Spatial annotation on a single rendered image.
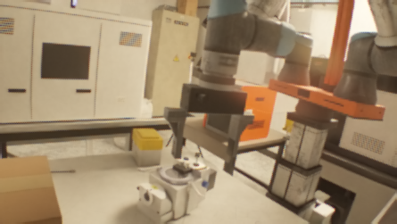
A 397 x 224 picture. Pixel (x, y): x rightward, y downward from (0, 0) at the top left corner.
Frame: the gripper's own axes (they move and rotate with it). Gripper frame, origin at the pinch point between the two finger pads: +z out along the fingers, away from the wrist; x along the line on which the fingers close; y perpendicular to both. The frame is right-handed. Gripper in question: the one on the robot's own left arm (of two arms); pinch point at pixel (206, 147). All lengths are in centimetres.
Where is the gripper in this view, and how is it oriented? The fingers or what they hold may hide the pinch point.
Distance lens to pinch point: 56.8
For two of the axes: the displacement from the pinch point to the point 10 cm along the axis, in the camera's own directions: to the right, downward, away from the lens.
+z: -1.4, 9.6, 2.2
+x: 9.2, 0.5, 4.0
